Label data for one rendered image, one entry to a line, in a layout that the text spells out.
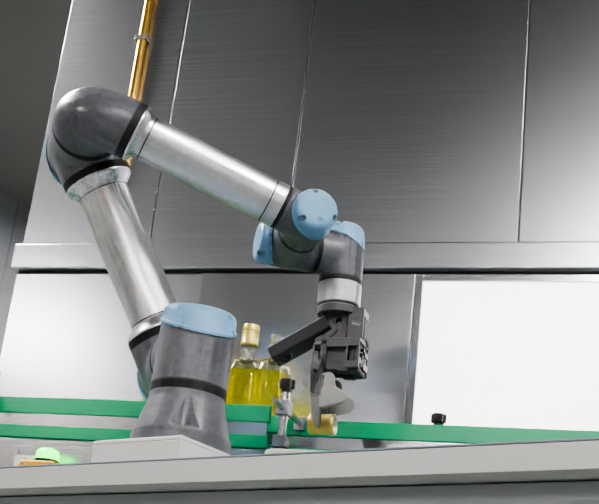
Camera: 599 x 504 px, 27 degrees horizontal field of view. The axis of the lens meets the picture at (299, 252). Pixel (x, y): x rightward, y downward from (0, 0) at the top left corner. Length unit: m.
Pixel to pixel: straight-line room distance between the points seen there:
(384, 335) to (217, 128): 0.67
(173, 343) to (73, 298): 0.99
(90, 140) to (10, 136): 3.75
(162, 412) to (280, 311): 0.82
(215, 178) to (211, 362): 0.31
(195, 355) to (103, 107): 0.43
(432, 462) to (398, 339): 1.05
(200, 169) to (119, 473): 0.51
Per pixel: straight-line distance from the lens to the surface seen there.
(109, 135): 2.01
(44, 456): 2.35
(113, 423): 2.39
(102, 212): 2.09
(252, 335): 2.48
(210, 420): 1.85
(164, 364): 1.89
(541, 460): 1.44
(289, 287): 2.64
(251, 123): 2.87
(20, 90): 5.35
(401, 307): 2.56
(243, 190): 2.01
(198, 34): 3.05
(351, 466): 1.57
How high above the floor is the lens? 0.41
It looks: 21 degrees up
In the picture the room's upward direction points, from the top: 7 degrees clockwise
